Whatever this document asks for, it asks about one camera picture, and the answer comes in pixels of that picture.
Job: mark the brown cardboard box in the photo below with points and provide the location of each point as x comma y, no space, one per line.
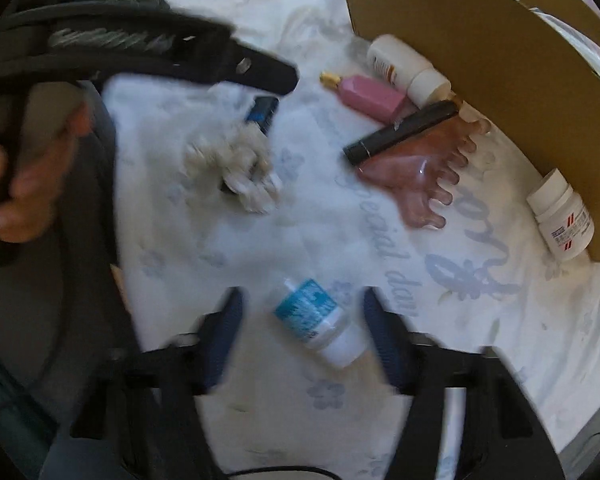
480,60

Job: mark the person's dark grey clothing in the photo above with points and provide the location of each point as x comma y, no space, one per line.
55,320

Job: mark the translucent pink comb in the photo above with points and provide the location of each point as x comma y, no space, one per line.
405,175

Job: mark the white floral quilt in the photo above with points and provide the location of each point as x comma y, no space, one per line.
480,360

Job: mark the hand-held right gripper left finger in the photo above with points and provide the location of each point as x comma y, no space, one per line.
228,332

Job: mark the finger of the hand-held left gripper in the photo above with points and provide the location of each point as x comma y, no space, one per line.
265,72

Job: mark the person's left hand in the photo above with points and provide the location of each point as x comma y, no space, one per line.
40,185

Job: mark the pink bottle gold cap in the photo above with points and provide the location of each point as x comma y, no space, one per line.
370,95

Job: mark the white bottle red stripes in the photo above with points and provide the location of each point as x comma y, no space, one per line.
562,220

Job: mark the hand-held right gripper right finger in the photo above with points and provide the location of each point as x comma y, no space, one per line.
380,332

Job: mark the plain black tube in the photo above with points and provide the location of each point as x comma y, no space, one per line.
400,132

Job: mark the white bottle orange label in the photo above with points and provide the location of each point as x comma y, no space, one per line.
395,62

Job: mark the blue label bottle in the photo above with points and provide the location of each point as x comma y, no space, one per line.
307,315

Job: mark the white grey kitten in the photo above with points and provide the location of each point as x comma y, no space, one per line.
240,170

